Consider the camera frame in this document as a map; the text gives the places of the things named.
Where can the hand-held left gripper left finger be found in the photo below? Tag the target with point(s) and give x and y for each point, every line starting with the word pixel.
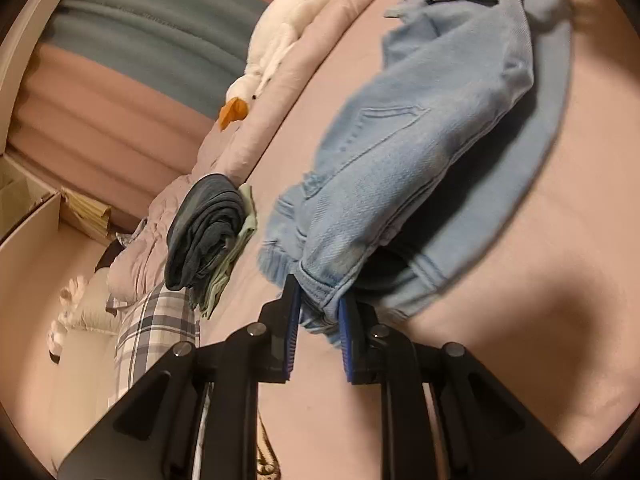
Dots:
pixel 291 330

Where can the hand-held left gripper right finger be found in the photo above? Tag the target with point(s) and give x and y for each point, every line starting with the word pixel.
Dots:
pixel 346 340

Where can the light blue denim pants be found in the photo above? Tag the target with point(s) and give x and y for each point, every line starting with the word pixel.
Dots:
pixel 400 160

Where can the pale green folded garment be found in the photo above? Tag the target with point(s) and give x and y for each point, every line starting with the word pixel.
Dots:
pixel 225 270

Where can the dark folded clothes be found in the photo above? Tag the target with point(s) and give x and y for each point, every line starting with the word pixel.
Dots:
pixel 207 230

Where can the plaid checked cloth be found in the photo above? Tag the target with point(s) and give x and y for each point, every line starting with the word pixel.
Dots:
pixel 155 330

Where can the white pillow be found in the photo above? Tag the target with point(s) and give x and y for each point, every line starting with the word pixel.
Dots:
pixel 87 310

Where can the pink bed sheet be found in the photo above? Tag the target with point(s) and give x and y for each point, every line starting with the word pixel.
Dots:
pixel 575 260

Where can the white goose plush toy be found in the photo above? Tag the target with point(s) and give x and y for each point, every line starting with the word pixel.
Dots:
pixel 290 25

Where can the pink quilt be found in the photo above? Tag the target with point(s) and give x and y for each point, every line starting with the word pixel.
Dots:
pixel 295 77

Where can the cardboard box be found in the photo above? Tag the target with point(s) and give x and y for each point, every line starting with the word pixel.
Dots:
pixel 25 195

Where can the pink and grey curtain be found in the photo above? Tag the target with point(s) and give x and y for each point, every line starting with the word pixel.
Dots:
pixel 135 60

